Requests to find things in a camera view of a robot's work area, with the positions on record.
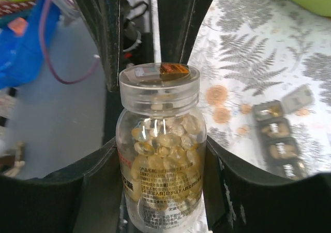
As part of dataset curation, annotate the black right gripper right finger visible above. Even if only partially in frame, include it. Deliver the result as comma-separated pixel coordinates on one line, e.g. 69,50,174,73
204,138,330,232

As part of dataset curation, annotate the floral table mat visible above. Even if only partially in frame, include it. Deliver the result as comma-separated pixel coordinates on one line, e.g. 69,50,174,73
185,0,330,232

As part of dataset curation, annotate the clear bottle cap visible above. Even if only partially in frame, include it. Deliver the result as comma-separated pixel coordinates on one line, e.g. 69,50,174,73
118,63,200,117

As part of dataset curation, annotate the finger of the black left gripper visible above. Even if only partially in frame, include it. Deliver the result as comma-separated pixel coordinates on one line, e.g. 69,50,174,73
73,0,122,92
157,0,213,64

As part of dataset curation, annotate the clear weekly pill organizer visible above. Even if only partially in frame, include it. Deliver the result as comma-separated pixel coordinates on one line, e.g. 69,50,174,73
252,84,314,180

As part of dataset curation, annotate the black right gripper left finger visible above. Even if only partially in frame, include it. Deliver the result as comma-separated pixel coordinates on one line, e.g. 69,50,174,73
1,139,122,232

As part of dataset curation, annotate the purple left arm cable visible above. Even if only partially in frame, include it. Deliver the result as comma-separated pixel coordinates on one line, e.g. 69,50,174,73
38,0,100,85

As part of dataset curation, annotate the clear pill bottle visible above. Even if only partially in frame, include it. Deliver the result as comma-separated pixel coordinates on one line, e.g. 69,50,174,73
115,106,207,233

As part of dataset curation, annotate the blue plastic bin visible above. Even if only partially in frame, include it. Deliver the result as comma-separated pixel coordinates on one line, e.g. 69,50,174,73
1,0,45,89

